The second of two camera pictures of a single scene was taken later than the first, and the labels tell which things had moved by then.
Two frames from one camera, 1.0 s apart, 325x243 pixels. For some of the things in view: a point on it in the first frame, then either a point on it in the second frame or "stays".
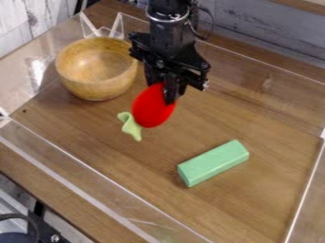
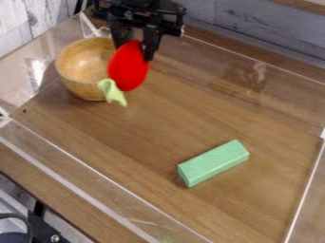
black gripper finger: (174, 88) to (151, 37)
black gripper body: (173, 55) to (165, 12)
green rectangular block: (205, 165) stays
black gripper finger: (154, 74) to (121, 30)
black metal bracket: (47, 234) stays
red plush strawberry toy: (150, 111) to (129, 68)
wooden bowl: (94, 67) stays
